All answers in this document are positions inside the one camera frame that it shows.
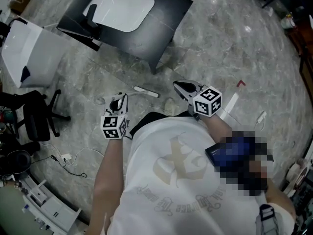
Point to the pile of white dishes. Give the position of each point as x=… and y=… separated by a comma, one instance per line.
x=297, y=175

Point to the black vanity table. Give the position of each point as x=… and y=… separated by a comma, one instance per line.
x=151, y=33

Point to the black sink faucet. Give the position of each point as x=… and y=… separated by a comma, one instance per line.
x=90, y=21

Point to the black curved bathtub faucet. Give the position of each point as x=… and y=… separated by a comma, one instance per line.
x=22, y=21

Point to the brown wooden cabinet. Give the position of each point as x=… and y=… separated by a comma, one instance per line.
x=304, y=53

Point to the black forearm-mounted screen device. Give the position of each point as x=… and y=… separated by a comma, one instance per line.
x=234, y=155

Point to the person's black shorts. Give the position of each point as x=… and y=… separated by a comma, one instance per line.
x=149, y=124

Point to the person's beige shoe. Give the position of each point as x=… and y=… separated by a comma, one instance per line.
x=169, y=106

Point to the white power strip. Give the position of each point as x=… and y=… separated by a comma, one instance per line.
x=65, y=157
x=261, y=117

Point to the black triangular cloth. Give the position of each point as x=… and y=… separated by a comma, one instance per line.
x=25, y=75

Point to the white low cabinet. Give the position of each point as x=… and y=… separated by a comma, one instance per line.
x=49, y=204

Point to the white plastic bag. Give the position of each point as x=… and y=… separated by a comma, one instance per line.
x=287, y=21

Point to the person's white shirt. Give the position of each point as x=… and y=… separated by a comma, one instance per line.
x=176, y=180

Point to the white bathtub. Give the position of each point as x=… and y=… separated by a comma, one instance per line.
x=31, y=50

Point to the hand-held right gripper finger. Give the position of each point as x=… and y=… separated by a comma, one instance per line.
x=189, y=84
x=182, y=93

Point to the person's left forearm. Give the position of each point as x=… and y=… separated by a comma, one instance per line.
x=110, y=175

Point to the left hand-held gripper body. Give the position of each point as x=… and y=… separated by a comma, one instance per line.
x=113, y=127

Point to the person's right forearm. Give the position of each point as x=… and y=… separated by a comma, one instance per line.
x=217, y=128

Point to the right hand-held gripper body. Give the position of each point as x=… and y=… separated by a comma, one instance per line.
x=206, y=101

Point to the black office chair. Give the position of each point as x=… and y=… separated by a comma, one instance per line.
x=39, y=124

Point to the red and teal bag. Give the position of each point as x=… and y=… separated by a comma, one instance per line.
x=5, y=114

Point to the white sink basin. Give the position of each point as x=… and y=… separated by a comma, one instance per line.
x=119, y=8

